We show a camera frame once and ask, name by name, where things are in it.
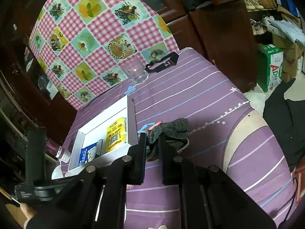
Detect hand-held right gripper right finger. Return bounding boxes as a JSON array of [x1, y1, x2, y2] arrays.
[[158, 134, 277, 229]]

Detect blue plastic sock clip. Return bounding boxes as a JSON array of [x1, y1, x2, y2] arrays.
[[137, 122, 156, 133]]

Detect pink checked printed cloth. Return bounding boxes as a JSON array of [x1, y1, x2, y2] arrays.
[[28, 0, 179, 109]]

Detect wooden shoe rack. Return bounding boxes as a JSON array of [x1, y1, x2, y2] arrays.
[[235, 0, 286, 37]]

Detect white plastic bag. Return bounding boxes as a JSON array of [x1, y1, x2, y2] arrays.
[[245, 92, 266, 115]]

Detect person's dark jacket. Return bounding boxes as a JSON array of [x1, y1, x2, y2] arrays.
[[262, 79, 305, 172]]

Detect black plastic clip bracket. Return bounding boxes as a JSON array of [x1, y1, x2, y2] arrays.
[[144, 52, 180, 73]]

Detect green and white carton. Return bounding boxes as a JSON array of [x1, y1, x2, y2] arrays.
[[257, 43, 284, 93]]

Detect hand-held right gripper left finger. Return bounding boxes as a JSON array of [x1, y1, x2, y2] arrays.
[[55, 132, 147, 229]]

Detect blue cartoon printed packet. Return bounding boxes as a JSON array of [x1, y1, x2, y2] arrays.
[[79, 139, 104, 169]]

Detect person's left hand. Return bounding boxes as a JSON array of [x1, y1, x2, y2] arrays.
[[20, 202, 37, 221]]

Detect purple striped tablecloth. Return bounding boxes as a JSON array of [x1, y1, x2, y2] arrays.
[[51, 48, 297, 229]]

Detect purple canister with white label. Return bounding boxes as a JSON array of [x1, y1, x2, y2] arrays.
[[46, 138, 71, 164]]

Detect brown wooden cabinet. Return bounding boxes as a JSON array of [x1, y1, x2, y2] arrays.
[[148, 0, 258, 93]]

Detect glass door cabinet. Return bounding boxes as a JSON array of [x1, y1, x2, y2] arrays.
[[0, 93, 56, 186]]

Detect yellow printed packet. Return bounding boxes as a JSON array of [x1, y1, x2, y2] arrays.
[[106, 117, 128, 152]]

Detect grey plaid socks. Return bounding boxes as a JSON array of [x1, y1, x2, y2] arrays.
[[146, 118, 190, 161]]

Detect white cardboard box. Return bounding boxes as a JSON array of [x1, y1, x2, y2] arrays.
[[67, 95, 139, 172]]

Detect clear glass cup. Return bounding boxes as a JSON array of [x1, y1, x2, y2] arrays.
[[121, 57, 149, 85]]

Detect black cable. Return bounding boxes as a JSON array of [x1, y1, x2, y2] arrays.
[[278, 177, 299, 228]]

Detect red plastic sock clip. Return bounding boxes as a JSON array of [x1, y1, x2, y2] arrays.
[[148, 120, 163, 131]]

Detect light blue plastic bag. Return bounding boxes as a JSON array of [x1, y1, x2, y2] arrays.
[[267, 19, 305, 46]]

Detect reddish brown bag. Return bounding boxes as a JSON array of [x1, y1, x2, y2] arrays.
[[292, 164, 305, 206]]

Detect pile of cardboard boxes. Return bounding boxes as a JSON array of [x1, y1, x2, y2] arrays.
[[272, 5, 305, 83]]

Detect rows of assorted shoes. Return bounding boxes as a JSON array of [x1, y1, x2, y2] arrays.
[[236, 0, 278, 36]]

